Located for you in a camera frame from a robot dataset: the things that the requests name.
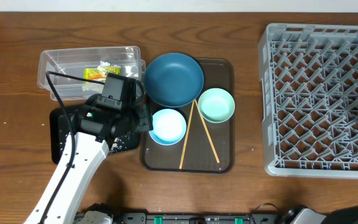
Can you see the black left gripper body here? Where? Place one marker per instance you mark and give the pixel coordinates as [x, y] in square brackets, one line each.
[133, 122]

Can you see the white rice pile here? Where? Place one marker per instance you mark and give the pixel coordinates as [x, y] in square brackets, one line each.
[59, 136]

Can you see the light blue bowl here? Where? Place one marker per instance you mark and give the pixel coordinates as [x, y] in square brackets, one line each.
[169, 127]

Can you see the yellow snack wrapper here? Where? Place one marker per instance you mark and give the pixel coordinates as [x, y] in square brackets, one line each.
[100, 74]

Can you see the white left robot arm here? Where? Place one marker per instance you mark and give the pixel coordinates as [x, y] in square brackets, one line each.
[82, 155]

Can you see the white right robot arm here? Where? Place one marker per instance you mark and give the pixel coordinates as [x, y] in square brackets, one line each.
[302, 214]

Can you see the clear plastic waste bin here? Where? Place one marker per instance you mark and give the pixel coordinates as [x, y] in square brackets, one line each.
[74, 61]

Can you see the black waste tray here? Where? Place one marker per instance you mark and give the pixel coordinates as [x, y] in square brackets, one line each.
[86, 118]

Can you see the grey dishwasher rack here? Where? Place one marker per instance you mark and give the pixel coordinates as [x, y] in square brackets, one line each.
[309, 77]

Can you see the brown serving tray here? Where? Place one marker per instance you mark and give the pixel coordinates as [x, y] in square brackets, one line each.
[194, 153]

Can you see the dark blue plate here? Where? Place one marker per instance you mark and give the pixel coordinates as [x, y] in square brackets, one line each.
[173, 80]

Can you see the left wooden chopstick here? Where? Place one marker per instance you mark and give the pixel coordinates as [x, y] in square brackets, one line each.
[186, 135]

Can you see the wooden chopstick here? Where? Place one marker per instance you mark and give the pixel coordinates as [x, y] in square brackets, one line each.
[186, 135]
[207, 133]

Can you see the right wooden chopstick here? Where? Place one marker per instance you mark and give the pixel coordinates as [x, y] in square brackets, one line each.
[207, 133]

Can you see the mint green bowl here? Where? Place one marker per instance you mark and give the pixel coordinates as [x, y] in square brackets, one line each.
[216, 105]

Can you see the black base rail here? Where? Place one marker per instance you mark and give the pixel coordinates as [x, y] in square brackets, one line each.
[96, 217]

